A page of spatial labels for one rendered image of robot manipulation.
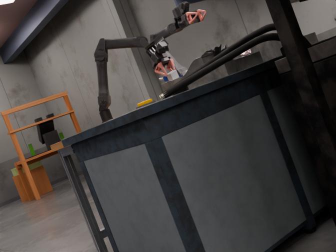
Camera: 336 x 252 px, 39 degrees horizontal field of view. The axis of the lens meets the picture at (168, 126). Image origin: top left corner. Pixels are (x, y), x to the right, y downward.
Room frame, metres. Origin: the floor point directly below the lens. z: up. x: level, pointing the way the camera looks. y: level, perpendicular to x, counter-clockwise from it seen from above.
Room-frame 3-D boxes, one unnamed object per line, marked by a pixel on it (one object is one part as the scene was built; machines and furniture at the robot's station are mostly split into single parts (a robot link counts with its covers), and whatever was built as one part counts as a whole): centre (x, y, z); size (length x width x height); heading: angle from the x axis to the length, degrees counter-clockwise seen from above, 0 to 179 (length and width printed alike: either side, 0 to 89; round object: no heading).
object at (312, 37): (2.95, -0.93, 0.84); 0.20 x 0.15 x 0.07; 37
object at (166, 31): (3.03, -0.20, 1.17); 0.30 x 0.09 x 0.12; 34
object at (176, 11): (2.89, -0.29, 1.24); 0.12 x 0.09 x 0.12; 34
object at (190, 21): (2.74, -0.37, 1.20); 0.09 x 0.07 x 0.07; 34
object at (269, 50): (2.73, -0.53, 0.86); 0.50 x 0.26 x 0.11; 54
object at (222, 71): (2.45, -0.30, 0.87); 0.50 x 0.26 x 0.14; 37
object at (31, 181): (9.46, 2.47, 0.87); 1.34 x 1.19 x 1.75; 124
